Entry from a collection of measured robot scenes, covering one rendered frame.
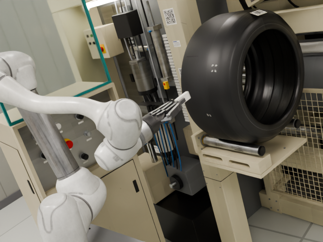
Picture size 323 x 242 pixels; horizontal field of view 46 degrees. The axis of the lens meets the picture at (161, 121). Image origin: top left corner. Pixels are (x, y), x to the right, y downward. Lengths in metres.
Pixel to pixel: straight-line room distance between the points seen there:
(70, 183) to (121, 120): 0.56
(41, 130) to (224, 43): 0.79
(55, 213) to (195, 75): 0.75
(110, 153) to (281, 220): 1.74
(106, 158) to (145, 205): 0.99
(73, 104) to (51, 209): 0.42
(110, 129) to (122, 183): 0.95
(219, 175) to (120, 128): 1.04
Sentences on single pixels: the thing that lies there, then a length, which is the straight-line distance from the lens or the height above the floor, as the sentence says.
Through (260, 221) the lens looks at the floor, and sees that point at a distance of 2.77.
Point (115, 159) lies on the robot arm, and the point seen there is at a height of 1.18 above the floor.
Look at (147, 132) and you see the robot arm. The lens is 1.30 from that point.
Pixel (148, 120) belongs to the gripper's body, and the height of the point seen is 1.24.
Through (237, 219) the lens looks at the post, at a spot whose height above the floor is 0.34.
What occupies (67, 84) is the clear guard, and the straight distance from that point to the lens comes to 1.86.
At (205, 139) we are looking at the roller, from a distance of 1.85.
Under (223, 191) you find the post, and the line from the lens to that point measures 2.10.
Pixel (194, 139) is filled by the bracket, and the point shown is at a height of 0.93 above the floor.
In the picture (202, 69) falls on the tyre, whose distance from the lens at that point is 1.52.
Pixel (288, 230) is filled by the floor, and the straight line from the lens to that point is 2.66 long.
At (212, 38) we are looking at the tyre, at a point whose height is 1.41.
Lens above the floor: 1.65
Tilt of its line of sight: 19 degrees down
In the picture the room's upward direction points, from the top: 16 degrees counter-clockwise
